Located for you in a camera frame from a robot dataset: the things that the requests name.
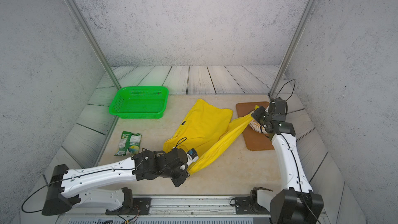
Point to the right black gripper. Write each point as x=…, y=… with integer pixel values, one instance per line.
x=258, y=113

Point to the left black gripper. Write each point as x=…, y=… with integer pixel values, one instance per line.
x=184, y=177

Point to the yellow shorts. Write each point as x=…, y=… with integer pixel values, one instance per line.
x=209, y=130

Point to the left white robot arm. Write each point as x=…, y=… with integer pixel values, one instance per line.
x=83, y=188

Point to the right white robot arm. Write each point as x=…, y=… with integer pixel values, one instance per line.
x=296, y=203

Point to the white patterned plate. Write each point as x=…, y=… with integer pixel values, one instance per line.
x=257, y=127

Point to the green snack packet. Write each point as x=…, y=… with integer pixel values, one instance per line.
x=129, y=144

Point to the green plastic basket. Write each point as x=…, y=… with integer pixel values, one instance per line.
x=140, y=102

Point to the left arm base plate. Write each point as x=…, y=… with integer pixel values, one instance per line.
x=134, y=206

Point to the aluminium front rail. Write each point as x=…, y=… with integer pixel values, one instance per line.
x=172, y=210

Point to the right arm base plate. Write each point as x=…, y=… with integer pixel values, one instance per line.
x=248, y=206

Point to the right aluminium frame post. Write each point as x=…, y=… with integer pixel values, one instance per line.
x=308, y=9

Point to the aluminium frame post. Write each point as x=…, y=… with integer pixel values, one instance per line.
x=77, y=14
x=308, y=9

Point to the left aluminium frame post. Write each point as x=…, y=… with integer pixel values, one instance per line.
x=77, y=14

